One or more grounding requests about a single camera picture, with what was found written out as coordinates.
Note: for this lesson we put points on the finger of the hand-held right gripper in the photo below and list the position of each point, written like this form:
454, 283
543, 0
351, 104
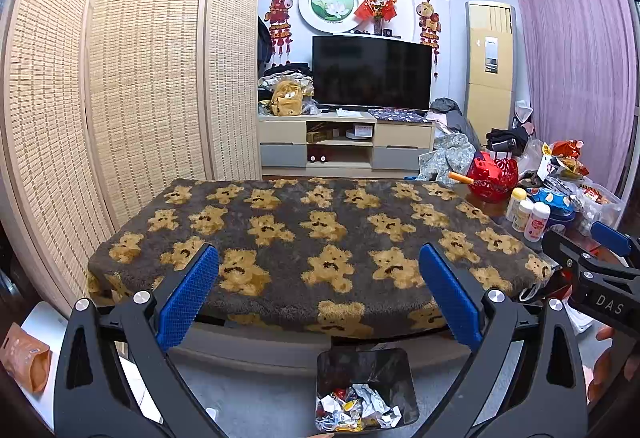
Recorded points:
562, 245
609, 238

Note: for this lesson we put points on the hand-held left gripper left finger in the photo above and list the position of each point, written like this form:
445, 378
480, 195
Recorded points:
190, 293

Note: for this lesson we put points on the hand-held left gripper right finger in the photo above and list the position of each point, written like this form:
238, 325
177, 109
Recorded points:
450, 300

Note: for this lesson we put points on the black trash bin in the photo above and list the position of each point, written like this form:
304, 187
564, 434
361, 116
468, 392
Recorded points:
367, 368

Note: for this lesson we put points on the pile of wrappers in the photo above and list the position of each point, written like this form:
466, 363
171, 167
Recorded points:
360, 410

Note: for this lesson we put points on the person's right hand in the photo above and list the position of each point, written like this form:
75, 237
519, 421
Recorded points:
605, 375

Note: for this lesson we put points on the blue round tin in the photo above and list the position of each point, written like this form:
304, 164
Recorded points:
561, 222

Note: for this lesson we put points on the clear plastic food container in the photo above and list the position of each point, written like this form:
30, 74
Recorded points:
597, 208

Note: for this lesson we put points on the pink white bottle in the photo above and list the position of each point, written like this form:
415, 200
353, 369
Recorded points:
536, 223

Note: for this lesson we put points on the blue snack packet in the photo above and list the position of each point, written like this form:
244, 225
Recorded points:
552, 200

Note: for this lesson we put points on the white bottle orange label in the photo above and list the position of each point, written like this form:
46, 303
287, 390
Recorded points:
524, 218

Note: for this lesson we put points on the white bottle yellow cap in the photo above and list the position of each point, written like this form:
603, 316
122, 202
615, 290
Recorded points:
516, 208

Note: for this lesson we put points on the white snack bag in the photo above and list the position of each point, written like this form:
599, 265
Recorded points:
560, 165

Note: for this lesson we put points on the clear plastic bag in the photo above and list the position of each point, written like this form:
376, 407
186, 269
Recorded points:
530, 158

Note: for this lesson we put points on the red snack bag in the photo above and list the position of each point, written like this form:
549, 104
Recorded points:
567, 149

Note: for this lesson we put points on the red openwork basket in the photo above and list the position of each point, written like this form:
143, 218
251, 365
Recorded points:
492, 178

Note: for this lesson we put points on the black bag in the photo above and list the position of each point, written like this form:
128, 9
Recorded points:
506, 139

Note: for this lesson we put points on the orange carrot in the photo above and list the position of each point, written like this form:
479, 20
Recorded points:
460, 177

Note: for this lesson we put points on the bear-print plush blanket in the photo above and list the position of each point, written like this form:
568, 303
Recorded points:
300, 208

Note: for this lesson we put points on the grey floral cloth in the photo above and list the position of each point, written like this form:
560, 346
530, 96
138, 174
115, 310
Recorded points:
450, 155

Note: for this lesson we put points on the white low table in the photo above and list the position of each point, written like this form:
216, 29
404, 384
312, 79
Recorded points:
42, 318

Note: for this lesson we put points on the dark clothes pile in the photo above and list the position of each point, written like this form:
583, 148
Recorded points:
452, 110

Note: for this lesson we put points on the orange pouch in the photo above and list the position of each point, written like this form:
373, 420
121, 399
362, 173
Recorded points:
22, 358

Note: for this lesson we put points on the beige grey television cabinet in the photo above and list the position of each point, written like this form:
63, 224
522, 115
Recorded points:
280, 133

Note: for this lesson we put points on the purple curtain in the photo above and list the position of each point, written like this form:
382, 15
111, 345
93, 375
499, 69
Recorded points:
570, 58

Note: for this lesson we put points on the beige standing air conditioner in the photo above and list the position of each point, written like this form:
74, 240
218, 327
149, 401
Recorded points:
490, 68

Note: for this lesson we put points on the white box in cabinet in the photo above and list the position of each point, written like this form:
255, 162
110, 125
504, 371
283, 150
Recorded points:
359, 131

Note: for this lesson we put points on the dark printed cloth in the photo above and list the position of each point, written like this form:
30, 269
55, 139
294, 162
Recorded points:
397, 115

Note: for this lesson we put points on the brown box in cabinet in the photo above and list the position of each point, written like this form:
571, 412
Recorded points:
316, 136

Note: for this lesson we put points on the woven folding screen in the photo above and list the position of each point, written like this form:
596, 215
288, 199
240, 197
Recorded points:
125, 93

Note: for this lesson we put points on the white papers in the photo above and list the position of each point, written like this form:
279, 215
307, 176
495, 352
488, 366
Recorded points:
347, 112

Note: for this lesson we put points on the yellow backpack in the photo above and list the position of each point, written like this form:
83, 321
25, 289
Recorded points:
287, 99

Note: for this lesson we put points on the black television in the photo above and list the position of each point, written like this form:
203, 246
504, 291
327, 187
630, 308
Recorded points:
372, 73

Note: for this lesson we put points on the light clothes pile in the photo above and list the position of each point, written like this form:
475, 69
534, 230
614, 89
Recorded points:
295, 70

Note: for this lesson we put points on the dark hanging jackets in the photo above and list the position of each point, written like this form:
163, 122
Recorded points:
264, 48

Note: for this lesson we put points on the flower vase with red bows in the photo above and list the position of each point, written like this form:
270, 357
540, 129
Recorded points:
376, 10

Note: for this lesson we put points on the round lotus wall plate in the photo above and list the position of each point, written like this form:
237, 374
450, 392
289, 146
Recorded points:
330, 2

